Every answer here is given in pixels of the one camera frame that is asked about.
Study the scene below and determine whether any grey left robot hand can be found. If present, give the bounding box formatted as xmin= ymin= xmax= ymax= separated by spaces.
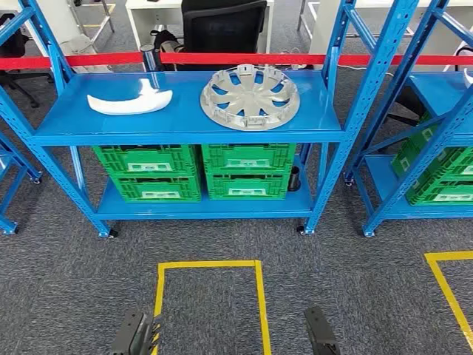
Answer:
xmin=146 ymin=313 xmax=161 ymax=355

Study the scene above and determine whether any silver wheel hubcap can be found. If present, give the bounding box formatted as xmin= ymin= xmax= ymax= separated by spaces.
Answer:
xmin=200 ymin=64 xmax=301 ymax=132

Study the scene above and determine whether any blue metal shelf rack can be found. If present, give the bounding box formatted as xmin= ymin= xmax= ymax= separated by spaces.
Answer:
xmin=0 ymin=0 xmax=420 ymax=240
xmin=0 ymin=7 xmax=41 ymax=236
xmin=343 ymin=0 xmax=473 ymax=239

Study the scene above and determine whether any white curved plastic part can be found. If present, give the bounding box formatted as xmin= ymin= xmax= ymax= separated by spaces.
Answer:
xmin=87 ymin=78 xmax=174 ymax=117

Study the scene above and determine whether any black cylinder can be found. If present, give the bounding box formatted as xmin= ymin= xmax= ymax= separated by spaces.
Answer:
xmin=287 ymin=165 xmax=301 ymax=192

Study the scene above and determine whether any red barrier belt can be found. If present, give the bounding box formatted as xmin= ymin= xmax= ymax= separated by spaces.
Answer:
xmin=159 ymin=52 xmax=473 ymax=67
xmin=0 ymin=51 xmax=145 ymax=71

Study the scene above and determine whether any black backpack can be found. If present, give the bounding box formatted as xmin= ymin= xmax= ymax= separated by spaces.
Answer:
xmin=151 ymin=29 xmax=185 ymax=72

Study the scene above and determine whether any grey fabric bag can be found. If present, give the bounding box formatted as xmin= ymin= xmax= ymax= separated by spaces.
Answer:
xmin=59 ymin=33 xmax=112 ymax=75

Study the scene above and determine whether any black mesh office chair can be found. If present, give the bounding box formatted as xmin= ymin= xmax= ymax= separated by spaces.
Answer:
xmin=180 ymin=0 xmax=268 ymax=72

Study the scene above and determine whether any white power strip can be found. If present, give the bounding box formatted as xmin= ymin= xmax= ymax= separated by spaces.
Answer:
xmin=285 ymin=47 xmax=308 ymax=70

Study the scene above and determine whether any white table with metal legs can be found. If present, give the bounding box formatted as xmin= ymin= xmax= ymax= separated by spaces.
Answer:
xmin=0 ymin=0 xmax=116 ymax=58

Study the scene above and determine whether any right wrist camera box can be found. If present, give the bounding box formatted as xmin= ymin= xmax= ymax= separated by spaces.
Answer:
xmin=303 ymin=306 xmax=342 ymax=355

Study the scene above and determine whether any black-topped chrome barrier post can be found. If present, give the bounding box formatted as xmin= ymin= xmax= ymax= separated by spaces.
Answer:
xmin=140 ymin=44 xmax=161 ymax=73

